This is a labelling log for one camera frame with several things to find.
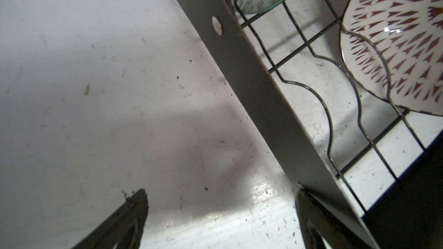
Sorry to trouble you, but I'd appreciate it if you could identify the maroon triangle patterned bowl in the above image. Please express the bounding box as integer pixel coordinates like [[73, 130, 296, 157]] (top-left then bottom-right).
[[340, 0, 443, 116]]

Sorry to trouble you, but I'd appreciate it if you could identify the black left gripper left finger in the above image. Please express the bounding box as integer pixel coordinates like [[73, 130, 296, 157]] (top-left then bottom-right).
[[74, 189, 149, 249]]

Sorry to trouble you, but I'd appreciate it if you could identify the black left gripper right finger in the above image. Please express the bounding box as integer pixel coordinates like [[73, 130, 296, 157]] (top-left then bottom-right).
[[295, 186, 374, 249]]

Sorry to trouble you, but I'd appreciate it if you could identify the black wire dish rack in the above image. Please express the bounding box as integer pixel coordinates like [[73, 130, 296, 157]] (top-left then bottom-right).
[[177, 0, 443, 249]]

